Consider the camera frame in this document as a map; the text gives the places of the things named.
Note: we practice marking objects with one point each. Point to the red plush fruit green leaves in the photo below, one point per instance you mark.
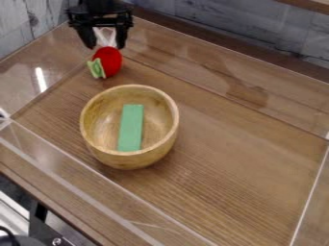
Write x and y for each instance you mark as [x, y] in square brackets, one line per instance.
[106, 62]

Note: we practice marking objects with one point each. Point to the green rectangular block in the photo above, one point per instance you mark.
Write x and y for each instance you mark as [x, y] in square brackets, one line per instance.
[131, 128]

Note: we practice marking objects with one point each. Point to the wooden bowl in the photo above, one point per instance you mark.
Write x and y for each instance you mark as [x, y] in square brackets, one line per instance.
[101, 119]

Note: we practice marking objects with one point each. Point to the black metal table leg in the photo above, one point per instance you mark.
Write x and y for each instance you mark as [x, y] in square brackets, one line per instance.
[39, 211]

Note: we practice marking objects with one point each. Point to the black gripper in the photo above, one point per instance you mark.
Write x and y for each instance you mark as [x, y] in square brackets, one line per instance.
[101, 13]

